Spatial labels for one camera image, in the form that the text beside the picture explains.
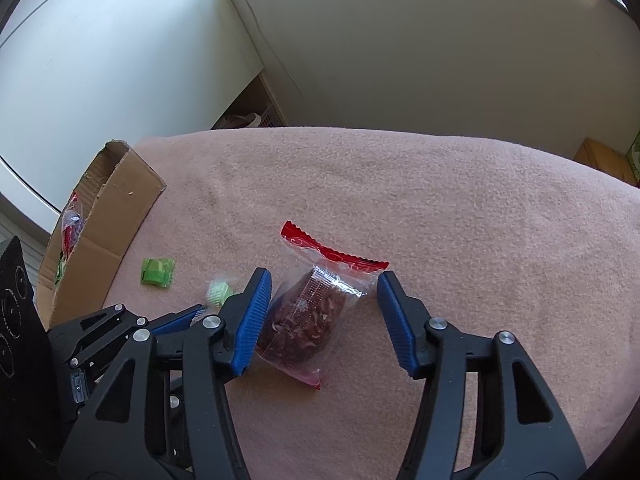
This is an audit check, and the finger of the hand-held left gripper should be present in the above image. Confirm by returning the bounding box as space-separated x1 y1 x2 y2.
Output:
47 304 205 376
150 367 191 466

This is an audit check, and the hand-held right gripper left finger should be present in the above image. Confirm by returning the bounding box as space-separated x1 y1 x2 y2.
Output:
57 267 273 480

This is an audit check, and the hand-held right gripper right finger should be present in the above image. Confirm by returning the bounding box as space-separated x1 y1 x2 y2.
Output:
376 271 588 480

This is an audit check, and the clear reddish cake packet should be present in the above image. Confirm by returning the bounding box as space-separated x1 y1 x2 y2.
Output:
252 221 391 391

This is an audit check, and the cardboard box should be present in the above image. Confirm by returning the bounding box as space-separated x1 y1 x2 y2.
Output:
35 140 167 331

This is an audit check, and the red-ended clear snack packet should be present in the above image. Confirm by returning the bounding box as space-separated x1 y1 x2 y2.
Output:
60 192 86 261

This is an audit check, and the small green white candy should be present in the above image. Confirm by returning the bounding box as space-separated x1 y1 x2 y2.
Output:
206 280 236 309

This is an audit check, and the green wrapped candy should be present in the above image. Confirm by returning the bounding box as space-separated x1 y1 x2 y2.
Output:
141 257 176 289

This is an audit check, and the pink blanket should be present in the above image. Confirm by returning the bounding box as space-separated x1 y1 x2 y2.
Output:
105 126 640 480

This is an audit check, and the reddish wooden box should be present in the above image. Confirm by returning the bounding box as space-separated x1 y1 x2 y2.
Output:
574 138 638 183

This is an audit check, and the white cabinet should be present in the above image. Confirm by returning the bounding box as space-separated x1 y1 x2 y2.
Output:
0 0 266 233

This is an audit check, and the green snack bag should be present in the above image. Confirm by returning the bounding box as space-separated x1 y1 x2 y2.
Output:
626 132 640 186

